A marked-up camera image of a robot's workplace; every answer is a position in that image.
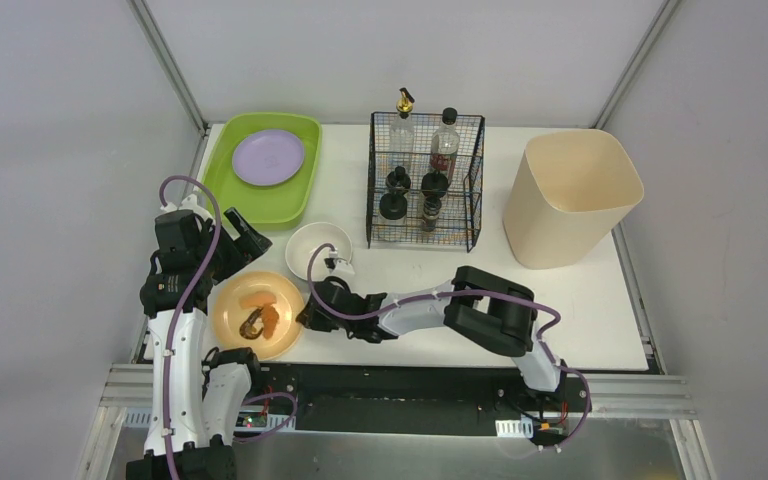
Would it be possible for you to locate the white ceramic bowl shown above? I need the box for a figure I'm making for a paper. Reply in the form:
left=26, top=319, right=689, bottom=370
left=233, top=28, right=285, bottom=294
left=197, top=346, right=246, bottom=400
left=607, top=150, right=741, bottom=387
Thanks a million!
left=285, top=222, right=353, bottom=280

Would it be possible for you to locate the yellow plate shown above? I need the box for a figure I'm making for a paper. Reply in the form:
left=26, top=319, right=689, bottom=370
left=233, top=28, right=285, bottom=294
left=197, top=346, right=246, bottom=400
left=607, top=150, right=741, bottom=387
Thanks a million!
left=211, top=271, right=305, bottom=361

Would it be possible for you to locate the purple plate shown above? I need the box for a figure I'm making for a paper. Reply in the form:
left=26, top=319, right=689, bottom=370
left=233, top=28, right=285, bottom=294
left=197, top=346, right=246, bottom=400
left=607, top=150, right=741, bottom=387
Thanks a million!
left=232, top=129, right=305, bottom=187

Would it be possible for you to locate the white spice jar black cap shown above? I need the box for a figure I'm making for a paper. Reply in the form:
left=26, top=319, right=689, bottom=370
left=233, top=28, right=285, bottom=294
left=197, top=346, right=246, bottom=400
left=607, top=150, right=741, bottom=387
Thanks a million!
left=385, top=166, right=412, bottom=196

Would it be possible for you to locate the small brown spice bottle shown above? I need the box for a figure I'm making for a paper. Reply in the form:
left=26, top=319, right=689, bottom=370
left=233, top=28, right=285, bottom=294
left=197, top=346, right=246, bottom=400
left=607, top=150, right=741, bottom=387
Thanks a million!
left=420, top=195, right=442, bottom=232

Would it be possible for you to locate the salt grinder jar black lid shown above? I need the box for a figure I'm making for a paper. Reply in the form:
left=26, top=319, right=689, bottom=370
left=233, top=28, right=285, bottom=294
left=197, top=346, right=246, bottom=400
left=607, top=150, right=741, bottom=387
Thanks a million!
left=420, top=170, right=449, bottom=198

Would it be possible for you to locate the clear bottle gold pourer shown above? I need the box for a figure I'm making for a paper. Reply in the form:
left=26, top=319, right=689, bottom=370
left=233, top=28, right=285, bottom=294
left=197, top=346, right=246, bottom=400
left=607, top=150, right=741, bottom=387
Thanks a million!
left=389, top=87, right=415, bottom=164

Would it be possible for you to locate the clear bottle red label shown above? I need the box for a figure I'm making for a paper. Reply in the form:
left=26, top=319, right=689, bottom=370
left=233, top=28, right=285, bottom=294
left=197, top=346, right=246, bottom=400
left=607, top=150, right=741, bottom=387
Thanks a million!
left=429, top=107, right=460, bottom=182

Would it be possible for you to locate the pepper grinder jar black lid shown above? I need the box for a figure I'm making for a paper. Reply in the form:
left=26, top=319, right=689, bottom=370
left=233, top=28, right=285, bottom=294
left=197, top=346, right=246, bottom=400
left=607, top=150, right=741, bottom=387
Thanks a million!
left=379, top=193, right=408, bottom=221

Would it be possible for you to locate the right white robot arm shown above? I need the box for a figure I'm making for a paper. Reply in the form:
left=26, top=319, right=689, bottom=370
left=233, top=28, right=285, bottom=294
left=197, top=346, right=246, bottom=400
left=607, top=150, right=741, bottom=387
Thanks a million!
left=296, top=266, right=564, bottom=393

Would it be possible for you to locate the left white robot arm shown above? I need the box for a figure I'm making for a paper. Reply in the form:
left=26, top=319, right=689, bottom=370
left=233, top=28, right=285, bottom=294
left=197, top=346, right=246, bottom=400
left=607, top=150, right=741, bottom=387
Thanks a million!
left=125, top=207, right=272, bottom=479

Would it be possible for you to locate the orange food piece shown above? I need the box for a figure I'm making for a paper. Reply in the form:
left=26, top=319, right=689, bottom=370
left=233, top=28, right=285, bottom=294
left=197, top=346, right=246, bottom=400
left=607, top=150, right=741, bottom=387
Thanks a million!
left=261, top=305, right=280, bottom=339

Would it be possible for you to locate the orange melon slice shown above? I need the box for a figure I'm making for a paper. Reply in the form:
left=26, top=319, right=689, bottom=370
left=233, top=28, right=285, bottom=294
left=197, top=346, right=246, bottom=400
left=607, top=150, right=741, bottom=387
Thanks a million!
left=239, top=291, right=277, bottom=309

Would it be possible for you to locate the dark mussel shell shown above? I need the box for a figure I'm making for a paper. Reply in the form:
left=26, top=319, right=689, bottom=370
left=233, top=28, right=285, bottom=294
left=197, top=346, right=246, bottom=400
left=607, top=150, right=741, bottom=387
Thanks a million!
left=239, top=307, right=264, bottom=340

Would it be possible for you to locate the green plastic tub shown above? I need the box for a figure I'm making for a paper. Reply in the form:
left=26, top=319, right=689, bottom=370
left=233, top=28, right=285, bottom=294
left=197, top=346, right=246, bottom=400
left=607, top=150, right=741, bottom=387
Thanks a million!
left=202, top=112, right=322, bottom=231

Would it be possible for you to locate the beige plastic bin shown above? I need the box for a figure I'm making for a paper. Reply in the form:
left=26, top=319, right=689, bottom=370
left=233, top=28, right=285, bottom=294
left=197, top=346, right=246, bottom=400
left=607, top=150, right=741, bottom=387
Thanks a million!
left=502, top=129, right=644, bottom=270

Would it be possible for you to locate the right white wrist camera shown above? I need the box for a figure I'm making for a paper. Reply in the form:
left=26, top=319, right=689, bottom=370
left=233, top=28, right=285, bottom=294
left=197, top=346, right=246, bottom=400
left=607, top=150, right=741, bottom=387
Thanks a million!
left=325, top=250, right=355, bottom=280

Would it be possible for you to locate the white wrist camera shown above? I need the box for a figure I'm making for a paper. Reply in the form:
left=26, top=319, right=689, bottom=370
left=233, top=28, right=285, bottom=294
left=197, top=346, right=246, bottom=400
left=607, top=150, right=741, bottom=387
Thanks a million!
left=160, top=193, right=213, bottom=219
left=325, top=250, right=355, bottom=280

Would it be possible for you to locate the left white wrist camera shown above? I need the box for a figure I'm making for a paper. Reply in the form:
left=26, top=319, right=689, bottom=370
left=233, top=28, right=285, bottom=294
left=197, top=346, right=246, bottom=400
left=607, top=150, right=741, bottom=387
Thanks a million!
left=160, top=193, right=213, bottom=219

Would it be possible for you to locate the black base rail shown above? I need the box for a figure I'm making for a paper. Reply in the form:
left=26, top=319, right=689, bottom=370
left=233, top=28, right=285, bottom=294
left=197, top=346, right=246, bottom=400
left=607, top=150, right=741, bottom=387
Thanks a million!
left=244, top=363, right=588, bottom=437

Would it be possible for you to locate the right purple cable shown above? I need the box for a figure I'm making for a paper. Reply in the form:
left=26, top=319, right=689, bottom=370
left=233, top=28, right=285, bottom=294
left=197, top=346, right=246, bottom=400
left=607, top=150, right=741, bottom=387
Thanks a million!
left=305, top=243, right=594, bottom=452

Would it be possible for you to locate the black wire basket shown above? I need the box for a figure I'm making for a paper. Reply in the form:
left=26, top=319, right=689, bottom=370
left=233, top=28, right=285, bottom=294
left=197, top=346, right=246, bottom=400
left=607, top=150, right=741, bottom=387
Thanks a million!
left=365, top=111, right=486, bottom=252

